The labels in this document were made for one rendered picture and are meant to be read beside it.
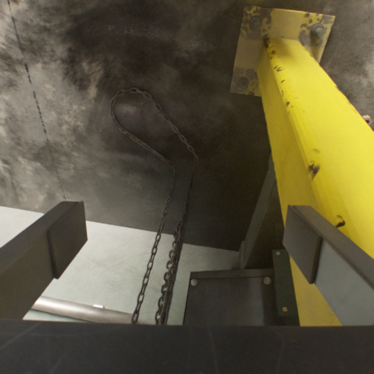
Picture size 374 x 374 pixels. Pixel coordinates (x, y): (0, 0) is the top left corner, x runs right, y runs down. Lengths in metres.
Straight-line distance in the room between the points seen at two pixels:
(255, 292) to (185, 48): 0.68
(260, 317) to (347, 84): 0.69
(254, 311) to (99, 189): 0.85
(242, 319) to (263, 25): 0.72
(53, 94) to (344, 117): 0.92
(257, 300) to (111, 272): 0.74
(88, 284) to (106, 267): 0.10
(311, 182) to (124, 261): 1.07
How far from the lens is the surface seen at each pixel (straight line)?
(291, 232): 0.16
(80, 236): 0.17
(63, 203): 0.17
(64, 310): 1.10
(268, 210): 0.77
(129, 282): 1.20
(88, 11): 0.93
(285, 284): 0.60
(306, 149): 0.31
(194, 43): 0.86
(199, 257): 1.33
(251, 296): 0.66
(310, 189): 0.27
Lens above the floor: 0.83
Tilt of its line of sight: 49 degrees down
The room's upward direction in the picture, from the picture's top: 167 degrees counter-clockwise
